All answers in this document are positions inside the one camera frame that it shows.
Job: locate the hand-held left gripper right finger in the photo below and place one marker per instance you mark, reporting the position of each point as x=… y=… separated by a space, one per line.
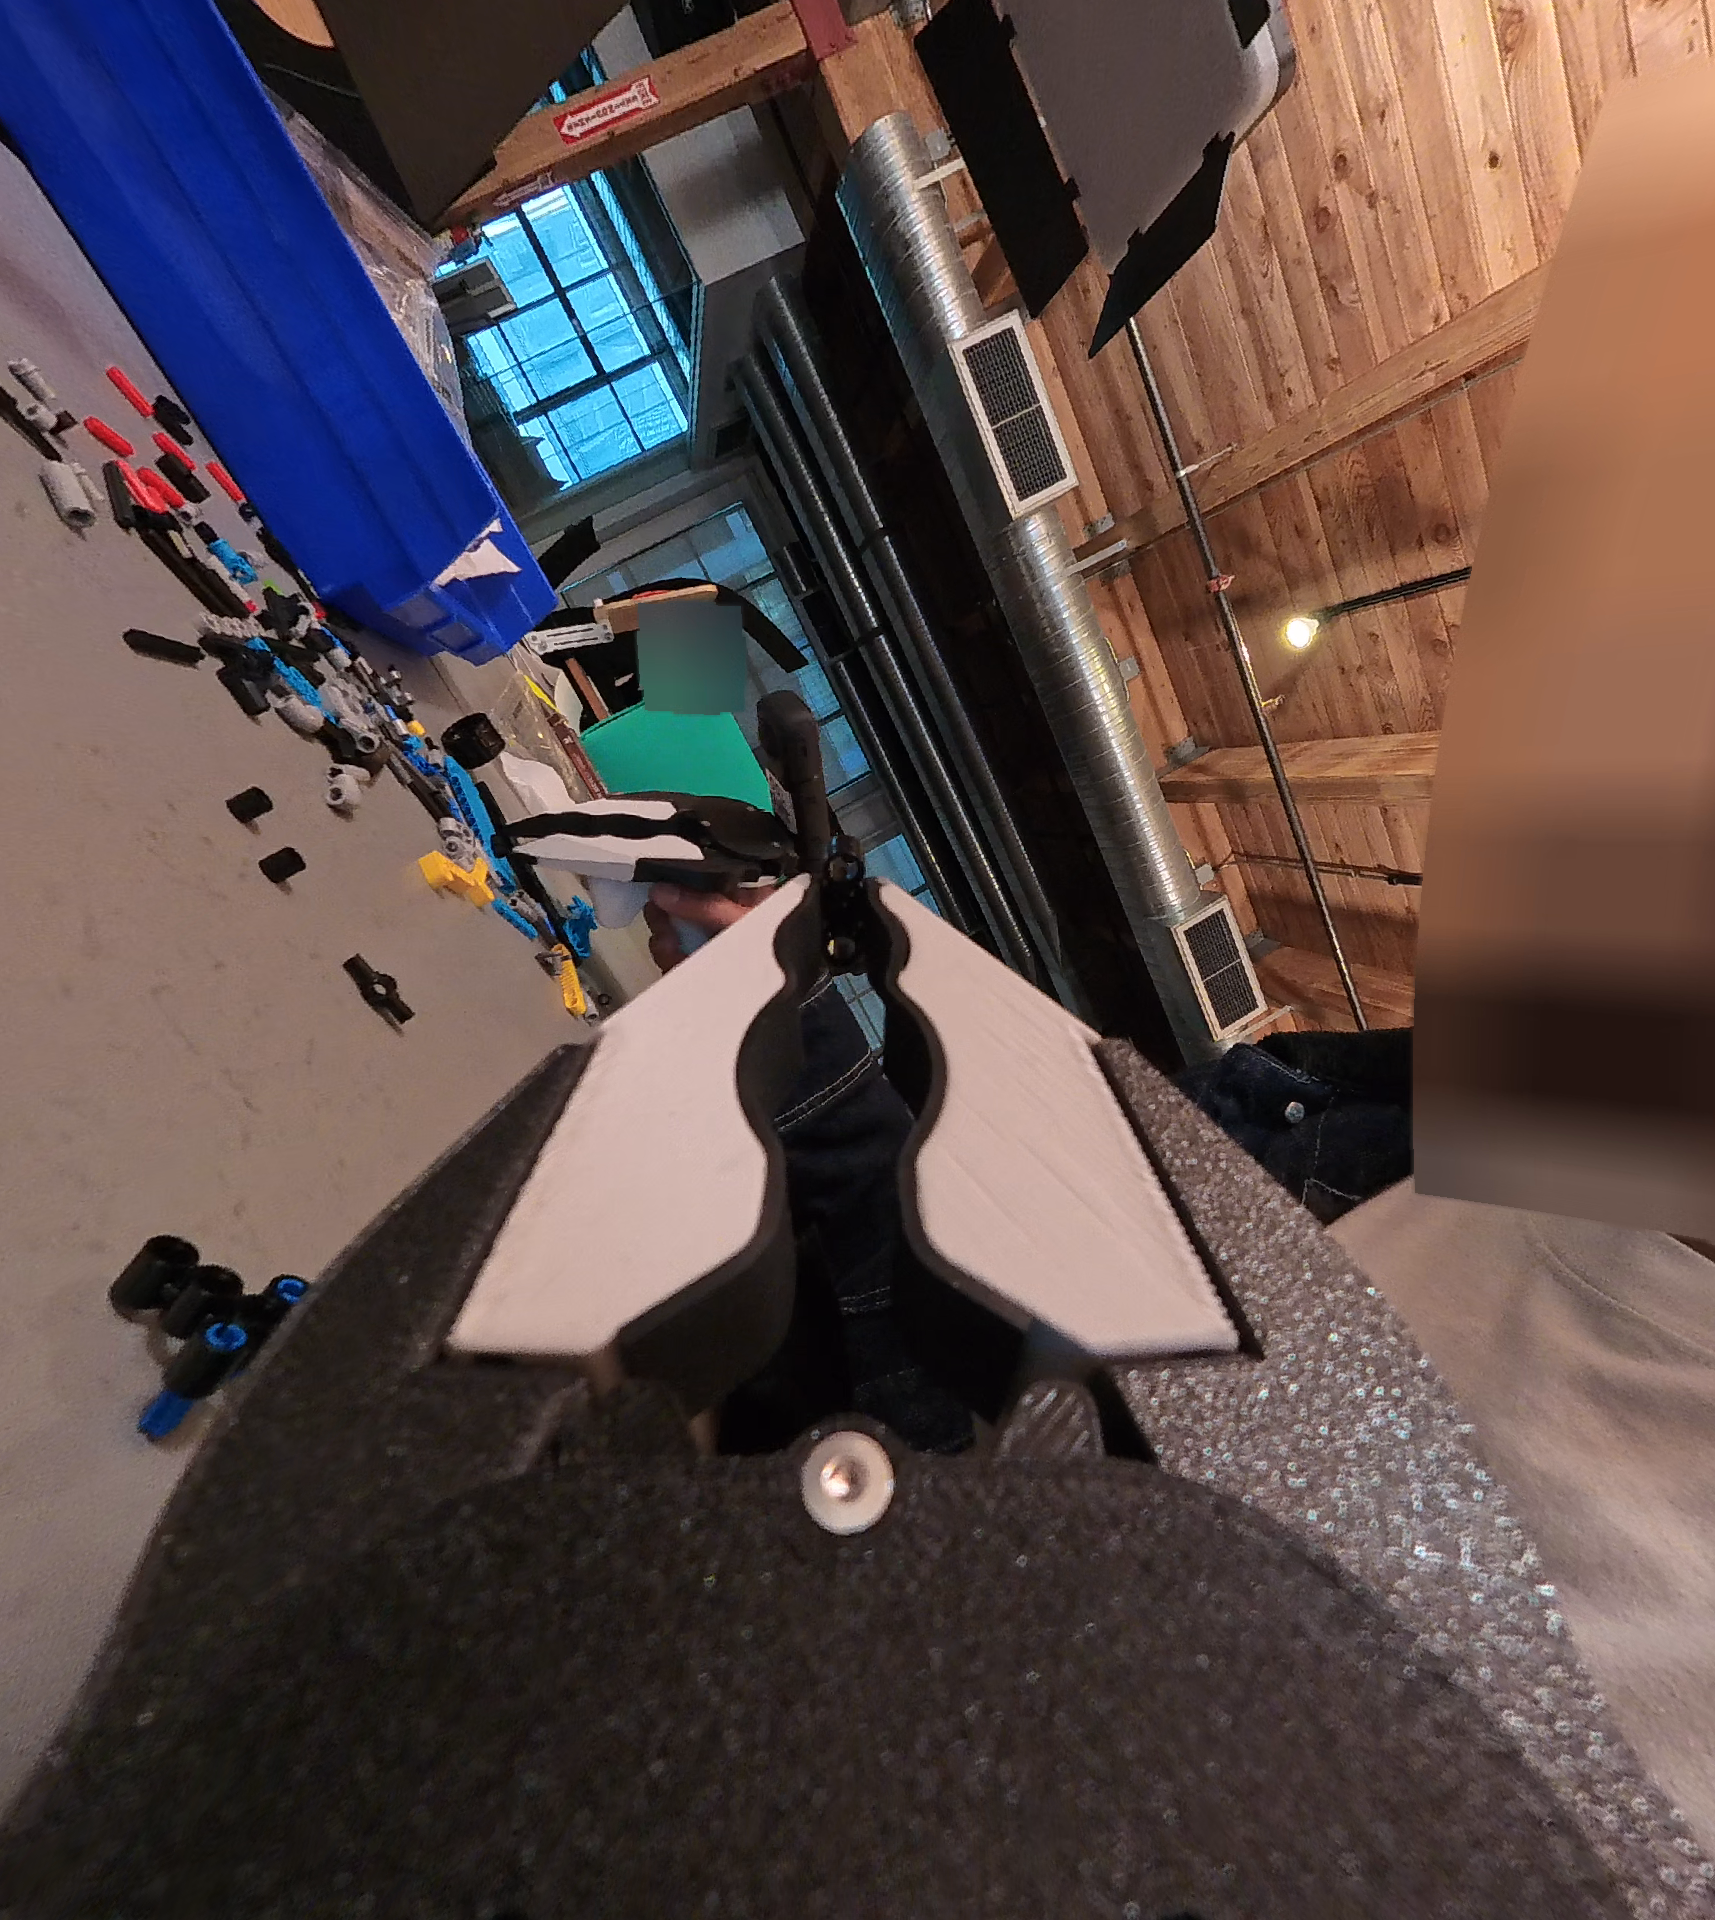
x=1051 y=1184

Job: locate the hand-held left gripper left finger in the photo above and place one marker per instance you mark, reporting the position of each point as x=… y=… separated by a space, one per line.
x=617 y=1184

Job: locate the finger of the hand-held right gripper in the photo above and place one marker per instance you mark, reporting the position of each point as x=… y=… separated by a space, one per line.
x=617 y=821
x=601 y=863

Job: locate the grey desk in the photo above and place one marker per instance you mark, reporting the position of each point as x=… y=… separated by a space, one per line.
x=122 y=1051

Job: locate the person's right hand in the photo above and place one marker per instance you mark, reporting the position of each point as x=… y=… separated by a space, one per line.
x=699 y=927

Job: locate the green plastic bin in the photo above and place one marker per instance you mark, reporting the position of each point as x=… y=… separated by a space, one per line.
x=669 y=758

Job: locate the clear plastic bag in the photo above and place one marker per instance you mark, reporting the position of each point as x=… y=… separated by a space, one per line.
x=529 y=781

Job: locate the yellow brick part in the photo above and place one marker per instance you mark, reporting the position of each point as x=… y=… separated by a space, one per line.
x=453 y=871

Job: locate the small black wheel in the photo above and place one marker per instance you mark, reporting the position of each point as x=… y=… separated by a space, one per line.
x=471 y=740

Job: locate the dark ceiling pipe bundle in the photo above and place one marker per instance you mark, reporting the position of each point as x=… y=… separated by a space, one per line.
x=857 y=601

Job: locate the dark denim pants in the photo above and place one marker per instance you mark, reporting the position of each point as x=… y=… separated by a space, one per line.
x=833 y=1102

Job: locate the dark denim jacket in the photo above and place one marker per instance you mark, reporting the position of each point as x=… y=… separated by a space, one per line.
x=1291 y=1111

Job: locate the white vent grille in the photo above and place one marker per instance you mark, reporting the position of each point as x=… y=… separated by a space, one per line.
x=1217 y=961
x=1013 y=413

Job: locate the white paper label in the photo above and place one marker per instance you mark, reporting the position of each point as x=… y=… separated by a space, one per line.
x=473 y=559

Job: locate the pile of small brick parts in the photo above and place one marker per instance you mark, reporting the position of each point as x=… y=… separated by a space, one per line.
x=255 y=682

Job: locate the cluster of black connector pins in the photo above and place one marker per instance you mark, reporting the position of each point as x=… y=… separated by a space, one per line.
x=182 y=1282

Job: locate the thin black ceiling pipe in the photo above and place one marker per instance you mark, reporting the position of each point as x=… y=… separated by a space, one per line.
x=1255 y=704

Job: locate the large paned window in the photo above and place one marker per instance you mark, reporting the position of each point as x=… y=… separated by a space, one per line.
x=571 y=331

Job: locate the ceiling light bulb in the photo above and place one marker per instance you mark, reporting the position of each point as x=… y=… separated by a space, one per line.
x=1299 y=632

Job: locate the clear plastic bags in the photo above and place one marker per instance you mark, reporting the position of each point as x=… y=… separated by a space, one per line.
x=399 y=285

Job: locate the person's grey shirt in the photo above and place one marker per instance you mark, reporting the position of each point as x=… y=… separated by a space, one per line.
x=1621 y=1424

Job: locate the blue plastic bin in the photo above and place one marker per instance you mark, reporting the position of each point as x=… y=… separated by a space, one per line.
x=241 y=300

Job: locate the red and white sign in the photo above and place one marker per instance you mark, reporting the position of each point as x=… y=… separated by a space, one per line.
x=605 y=109

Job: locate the wooden ceiling beam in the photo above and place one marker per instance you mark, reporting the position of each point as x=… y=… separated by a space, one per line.
x=737 y=74

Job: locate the grey studio light panel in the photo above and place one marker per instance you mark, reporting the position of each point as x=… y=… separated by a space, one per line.
x=1127 y=104

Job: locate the dark grey board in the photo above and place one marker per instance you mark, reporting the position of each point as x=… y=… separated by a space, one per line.
x=465 y=90

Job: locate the wooden block with white bracket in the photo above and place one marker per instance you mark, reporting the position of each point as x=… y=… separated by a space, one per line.
x=623 y=614

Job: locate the metal ventilation duct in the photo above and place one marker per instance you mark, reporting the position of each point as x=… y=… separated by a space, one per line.
x=1081 y=690

